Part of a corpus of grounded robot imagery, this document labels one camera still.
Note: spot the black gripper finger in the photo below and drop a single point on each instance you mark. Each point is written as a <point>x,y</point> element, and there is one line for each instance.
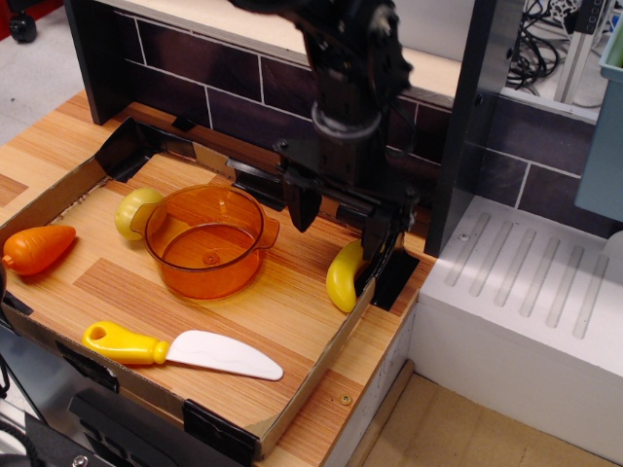
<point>303,204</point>
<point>381,226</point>

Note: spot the yellow handled white toy knife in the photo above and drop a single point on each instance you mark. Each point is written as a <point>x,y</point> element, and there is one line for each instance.
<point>194,348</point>

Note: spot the teal plastic bin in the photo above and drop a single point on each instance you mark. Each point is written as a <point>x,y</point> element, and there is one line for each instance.
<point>600,188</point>

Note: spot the black wheel of red cart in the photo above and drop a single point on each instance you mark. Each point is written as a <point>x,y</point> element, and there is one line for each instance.
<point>23,28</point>

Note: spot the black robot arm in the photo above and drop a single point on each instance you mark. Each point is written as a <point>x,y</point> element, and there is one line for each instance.
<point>359,69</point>

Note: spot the white toy sink drainboard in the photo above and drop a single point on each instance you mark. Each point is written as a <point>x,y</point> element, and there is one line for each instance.
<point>524,316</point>

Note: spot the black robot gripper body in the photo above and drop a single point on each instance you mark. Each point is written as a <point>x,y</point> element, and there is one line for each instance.
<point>349,162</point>

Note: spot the orange transparent plastic pot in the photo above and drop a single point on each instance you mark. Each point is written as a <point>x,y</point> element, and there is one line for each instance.
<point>208,242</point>

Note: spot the yellow plastic toy banana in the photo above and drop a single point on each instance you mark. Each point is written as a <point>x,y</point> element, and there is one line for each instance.
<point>341,275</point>

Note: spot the cardboard fence with black tape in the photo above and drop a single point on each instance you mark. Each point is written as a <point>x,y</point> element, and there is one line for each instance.
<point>66,170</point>

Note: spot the orange plastic toy carrot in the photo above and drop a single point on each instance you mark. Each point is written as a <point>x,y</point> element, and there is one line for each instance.
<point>33,250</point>

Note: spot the pale yellow toy vegetable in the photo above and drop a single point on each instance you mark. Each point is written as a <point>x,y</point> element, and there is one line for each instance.
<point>133,212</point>

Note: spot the dark grey vertical post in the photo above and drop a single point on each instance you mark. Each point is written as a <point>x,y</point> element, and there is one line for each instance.
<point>489,46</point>

